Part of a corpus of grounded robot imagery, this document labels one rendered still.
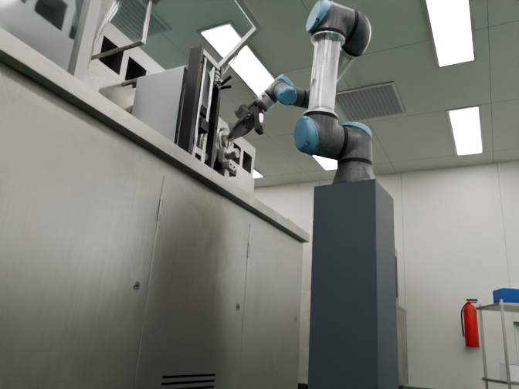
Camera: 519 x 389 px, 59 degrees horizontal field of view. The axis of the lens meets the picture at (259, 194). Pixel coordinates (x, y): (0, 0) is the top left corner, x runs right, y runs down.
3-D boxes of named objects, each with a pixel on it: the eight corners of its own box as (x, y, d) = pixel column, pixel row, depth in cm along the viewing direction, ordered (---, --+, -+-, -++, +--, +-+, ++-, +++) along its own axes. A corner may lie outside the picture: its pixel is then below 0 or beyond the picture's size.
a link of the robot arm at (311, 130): (347, 157, 145) (360, 2, 155) (304, 147, 140) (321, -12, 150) (328, 164, 156) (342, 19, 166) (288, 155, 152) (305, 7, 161)
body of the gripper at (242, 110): (240, 120, 206) (259, 101, 205) (250, 131, 202) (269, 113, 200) (232, 112, 200) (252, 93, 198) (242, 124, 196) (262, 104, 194)
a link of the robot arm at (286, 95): (307, 92, 185) (300, 86, 194) (283, 85, 181) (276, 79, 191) (301, 110, 188) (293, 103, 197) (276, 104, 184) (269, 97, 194)
